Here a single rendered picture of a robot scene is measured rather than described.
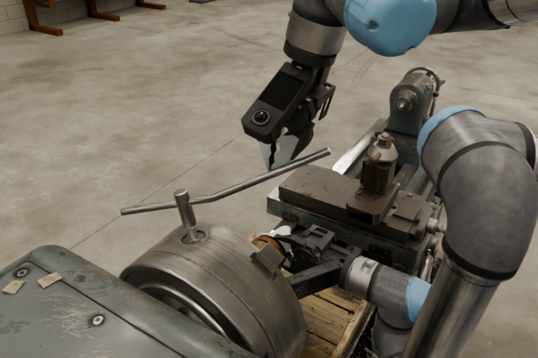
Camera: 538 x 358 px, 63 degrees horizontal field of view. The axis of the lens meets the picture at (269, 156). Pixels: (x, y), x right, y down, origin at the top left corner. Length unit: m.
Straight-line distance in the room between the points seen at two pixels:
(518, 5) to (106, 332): 0.56
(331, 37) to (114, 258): 2.23
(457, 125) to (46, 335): 0.60
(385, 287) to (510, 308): 1.73
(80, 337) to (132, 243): 2.11
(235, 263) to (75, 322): 0.23
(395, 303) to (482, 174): 0.33
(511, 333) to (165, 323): 2.01
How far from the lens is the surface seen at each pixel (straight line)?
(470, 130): 0.67
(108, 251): 2.69
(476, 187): 0.59
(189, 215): 0.70
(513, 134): 0.70
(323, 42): 0.56
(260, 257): 0.71
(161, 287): 0.72
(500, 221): 0.59
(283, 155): 0.65
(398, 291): 0.84
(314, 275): 0.85
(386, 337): 0.90
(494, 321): 2.44
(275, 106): 0.56
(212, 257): 0.69
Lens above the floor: 1.70
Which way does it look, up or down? 30 degrees down
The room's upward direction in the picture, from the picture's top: straight up
